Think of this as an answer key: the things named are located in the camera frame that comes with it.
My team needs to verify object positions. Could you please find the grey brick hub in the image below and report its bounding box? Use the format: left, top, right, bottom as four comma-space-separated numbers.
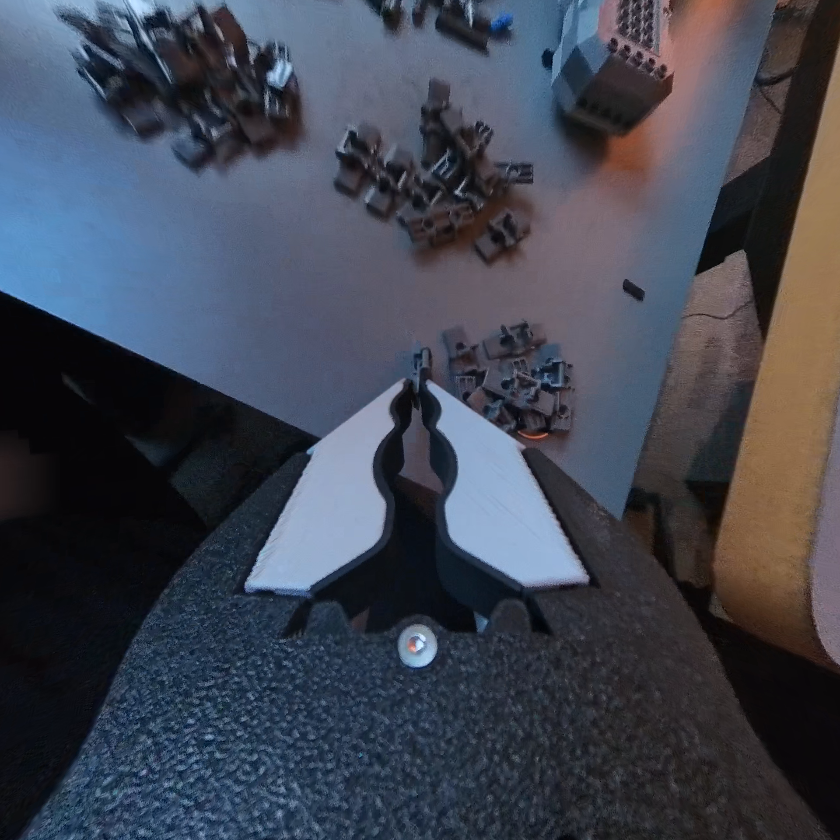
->
545, 0, 677, 136

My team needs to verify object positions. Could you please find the small grey brick cluster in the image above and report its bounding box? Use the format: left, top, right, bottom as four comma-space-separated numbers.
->
331, 77, 536, 263
440, 319, 578, 441

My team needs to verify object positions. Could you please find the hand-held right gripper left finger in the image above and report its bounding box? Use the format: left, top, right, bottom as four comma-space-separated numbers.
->
245, 381, 418, 598

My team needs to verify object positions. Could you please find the pile of grey brick parts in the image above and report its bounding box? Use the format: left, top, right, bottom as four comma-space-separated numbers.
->
365, 0, 515, 51

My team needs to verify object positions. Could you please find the small dark grey brick piece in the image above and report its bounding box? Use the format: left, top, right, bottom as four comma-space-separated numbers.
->
405, 344, 437, 410

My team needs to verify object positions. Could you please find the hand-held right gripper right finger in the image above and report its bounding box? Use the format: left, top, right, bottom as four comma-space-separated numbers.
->
420, 381, 593, 592

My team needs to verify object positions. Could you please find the person's dark clothed torso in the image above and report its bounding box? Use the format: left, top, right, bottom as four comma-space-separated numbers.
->
0, 292, 316, 840

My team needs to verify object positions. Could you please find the wooden edged background table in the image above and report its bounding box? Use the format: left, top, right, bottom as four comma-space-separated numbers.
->
712, 53, 840, 673

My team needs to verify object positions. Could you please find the dark grey brick cluster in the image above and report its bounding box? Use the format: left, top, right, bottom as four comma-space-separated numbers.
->
53, 0, 303, 169

